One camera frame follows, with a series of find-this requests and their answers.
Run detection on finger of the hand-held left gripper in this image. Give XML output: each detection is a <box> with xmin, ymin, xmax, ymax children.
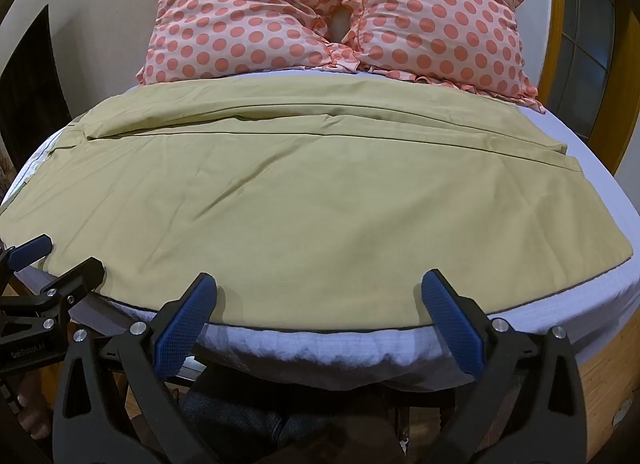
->
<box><xmin>36</xmin><ymin>256</ymin><xmax>109</xmax><ymax>307</ymax></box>
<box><xmin>0</xmin><ymin>233</ymin><xmax>54</xmax><ymax>276</ymax></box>

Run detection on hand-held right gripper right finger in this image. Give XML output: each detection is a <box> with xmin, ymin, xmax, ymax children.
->
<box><xmin>421</xmin><ymin>268</ymin><xmax>587</xmax><ymax>464</ymax></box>

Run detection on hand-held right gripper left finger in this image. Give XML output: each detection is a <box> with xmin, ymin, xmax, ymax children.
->
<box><xmin>51</xmin><ymin>272</ymin><xmax>219</xmax><ymax>464</ymax></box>

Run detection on yellow-green bed sheet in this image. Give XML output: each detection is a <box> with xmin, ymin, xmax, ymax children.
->
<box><xmin>2</xmin><ymin>78</ymin><xmax>634</xmax><ymax>333</ymax></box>

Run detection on person's left hand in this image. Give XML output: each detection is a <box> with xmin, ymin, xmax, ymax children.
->
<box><xmin>14</xmin><ymin>371</ymin><xmax>55</xmax><ymax>442</ymax></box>

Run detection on person's legs in dark jeans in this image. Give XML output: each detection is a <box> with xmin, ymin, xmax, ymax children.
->
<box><xmin>177</xmin><ymin>366</ymin><xmax>406</xmax><ymax>464</ymax></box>

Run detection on bed with white sheet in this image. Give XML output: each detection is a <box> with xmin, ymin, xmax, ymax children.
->
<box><xmin>0</xmin><ymin>69</ymin><xmax>640</xmax><ymax>395</ymax></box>

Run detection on pink polka dot pillow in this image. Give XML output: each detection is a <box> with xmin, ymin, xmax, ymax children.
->
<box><xmin>330</xmin><ymin>0</ymin><xmax>547</xmax><ymax>116</ymax></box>
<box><xmin>136</xmin><ymin>0</ymin><xmax>353</xmax><ymax>87</ymax></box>

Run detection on wooden framed glass door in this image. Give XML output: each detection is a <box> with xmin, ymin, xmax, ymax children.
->
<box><xmin>537</xmin><ymin>0</ymin><xmax>640</xmax><ymax>177</ymax></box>

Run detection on dark wall panel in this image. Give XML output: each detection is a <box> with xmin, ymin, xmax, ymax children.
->
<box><xmin>0</xmin><ymin>4</ymin><xmax>74</xmax><ymax>167</ymax></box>

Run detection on wooden bed frame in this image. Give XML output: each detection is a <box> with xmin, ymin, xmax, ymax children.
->
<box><xmin>574</xmin><ymin>311</ymin><xmax>640</xmax><ymax>464</ymax></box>

